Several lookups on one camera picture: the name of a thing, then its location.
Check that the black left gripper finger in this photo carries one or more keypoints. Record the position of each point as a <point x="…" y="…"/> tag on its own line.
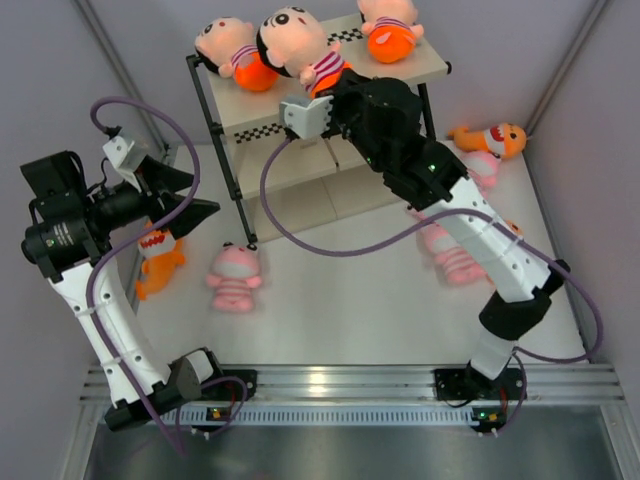
<point x="191" y="217"/>
<point x="158" y="178"/>

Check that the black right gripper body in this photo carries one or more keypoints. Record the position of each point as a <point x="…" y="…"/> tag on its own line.
<point x="346" y="120"/>

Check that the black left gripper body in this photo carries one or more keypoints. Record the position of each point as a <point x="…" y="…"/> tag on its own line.
<point x="141" y="206"/>

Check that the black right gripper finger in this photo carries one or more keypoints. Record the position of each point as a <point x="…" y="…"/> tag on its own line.
<point x="328" y="94"/>
<point x="348" y="78"/>

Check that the large boy doll plush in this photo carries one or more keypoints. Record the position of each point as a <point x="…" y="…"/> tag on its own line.
<point x="391" y="28"/>

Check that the small boy doll plush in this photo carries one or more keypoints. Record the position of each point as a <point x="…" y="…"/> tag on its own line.
<point x="294" y="44"/>

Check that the black-haired boy doll plush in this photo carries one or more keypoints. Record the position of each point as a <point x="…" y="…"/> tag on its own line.
<point x="227" y="48"/>

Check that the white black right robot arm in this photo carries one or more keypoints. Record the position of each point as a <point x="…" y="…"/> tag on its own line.
<point x="450" y="210"/>

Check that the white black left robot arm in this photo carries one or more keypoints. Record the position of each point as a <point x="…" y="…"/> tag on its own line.
<point x="69" y="241"/>

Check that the beige black three-tier shelf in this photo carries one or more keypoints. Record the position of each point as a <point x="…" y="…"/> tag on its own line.
<point x="305" y="183"/>

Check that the orange shark plush left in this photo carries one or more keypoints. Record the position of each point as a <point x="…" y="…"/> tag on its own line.
<point x="162" y="255"/>

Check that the orange shark plush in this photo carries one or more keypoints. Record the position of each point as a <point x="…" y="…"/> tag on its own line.
<point x="515" y="229"/>
<point x="162" y="255"/>
<point x="505" y="140"/>

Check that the pink striped plush left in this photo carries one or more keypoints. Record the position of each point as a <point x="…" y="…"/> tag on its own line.
<point x="235" y="273"/>

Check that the pink striped plush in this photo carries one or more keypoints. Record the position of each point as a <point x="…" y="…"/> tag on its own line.
<point x="483" y="168"/>
<point x="457" y="265"/>
<point x="235" y="273"/>

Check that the pink striped plush far right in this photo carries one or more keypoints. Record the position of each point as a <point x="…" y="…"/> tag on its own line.
<point x="483" y="168"/>

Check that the orange shark plush far right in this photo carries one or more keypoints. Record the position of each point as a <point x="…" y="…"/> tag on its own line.
<point x="505" y="140"/>

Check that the pink striped plush lower right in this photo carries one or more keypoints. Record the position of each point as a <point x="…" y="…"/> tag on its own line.
<point x="457" y="265"/>

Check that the orange shark plush near right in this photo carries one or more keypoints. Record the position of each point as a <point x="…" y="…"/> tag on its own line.
<point x="515" y="229"/>

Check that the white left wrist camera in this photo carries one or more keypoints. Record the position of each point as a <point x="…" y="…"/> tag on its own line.
<point x="124" y="150"/>

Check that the white slotted cable duct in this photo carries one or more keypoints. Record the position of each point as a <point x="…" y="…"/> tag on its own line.
<point x="352" y="415"/>

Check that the aluminium mounting rail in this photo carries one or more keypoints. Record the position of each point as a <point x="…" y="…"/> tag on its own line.
<point x="550" y="384"/>

